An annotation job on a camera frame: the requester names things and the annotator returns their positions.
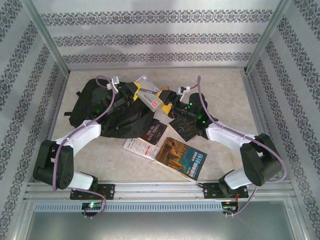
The blue and brown book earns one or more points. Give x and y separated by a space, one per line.
181 157

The grey metal front panel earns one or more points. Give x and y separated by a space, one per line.
155 225

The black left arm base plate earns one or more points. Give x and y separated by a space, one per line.
107 191

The right controller board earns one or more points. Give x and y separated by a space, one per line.
230 207

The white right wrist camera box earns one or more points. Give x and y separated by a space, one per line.
183 90

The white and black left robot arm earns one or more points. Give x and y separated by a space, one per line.
80 135

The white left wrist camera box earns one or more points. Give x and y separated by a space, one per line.
113 83

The aluminium right side rail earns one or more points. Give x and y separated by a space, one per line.
254 100

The black backpack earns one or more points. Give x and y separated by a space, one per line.
125 120

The dark red book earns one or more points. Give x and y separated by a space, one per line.
153 133

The grey pen box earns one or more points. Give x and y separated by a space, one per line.
148 96

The aluminium left frame post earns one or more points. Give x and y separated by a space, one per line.
46 37

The aluminium frame post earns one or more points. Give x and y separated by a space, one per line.
266 37
46 37

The aluminium mounting rail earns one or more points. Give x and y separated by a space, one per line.
155 190

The white and red paper card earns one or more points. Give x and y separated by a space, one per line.
140 147

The controller board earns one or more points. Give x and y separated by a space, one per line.
230 207
92 206

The aluminium back frame rail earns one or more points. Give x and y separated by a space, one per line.
175 68

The aluminium right frame post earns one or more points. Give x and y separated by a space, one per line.
266 37

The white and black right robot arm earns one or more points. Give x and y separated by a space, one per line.
230 137

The aluminium left side rail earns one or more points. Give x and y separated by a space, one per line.
57 105

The left controller board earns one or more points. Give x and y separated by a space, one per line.
92 206

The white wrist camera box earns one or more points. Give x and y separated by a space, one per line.
183 90
113 83

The black book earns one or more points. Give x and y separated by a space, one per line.
185 127

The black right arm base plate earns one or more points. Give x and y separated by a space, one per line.
211 190

